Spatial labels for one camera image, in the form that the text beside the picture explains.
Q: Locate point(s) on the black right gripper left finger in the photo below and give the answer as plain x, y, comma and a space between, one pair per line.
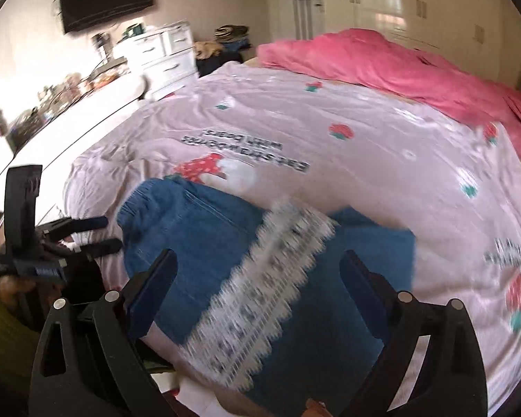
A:
86, 362

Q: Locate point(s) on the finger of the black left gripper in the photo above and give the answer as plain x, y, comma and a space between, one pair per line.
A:
92, 251
61, 229

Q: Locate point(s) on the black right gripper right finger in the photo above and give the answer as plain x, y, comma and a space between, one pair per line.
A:
452, 379

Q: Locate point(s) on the blue denim pants lace hem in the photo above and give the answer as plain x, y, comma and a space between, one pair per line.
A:
258, 313

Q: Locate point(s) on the green left sleeve forearm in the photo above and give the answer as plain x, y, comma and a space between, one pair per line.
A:
17, 348

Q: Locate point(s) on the person's left hand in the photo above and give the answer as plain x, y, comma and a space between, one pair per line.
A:
11, 288

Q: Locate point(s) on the white desk with clutter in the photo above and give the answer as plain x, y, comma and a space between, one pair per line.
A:
77, 121

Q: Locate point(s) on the pink strawberry print bedsheet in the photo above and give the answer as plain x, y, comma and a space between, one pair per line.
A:
267, 136

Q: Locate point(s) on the white drawer cabinet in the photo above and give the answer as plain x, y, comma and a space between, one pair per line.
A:
164, 57

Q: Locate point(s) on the pile of folded clothes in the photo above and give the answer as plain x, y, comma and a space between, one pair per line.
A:
227, 45

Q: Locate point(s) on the pink crumpled duvet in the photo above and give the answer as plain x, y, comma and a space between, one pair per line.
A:
364, 57

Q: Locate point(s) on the white wardrobe with black handles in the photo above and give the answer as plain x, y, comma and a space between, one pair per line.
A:
467, 33

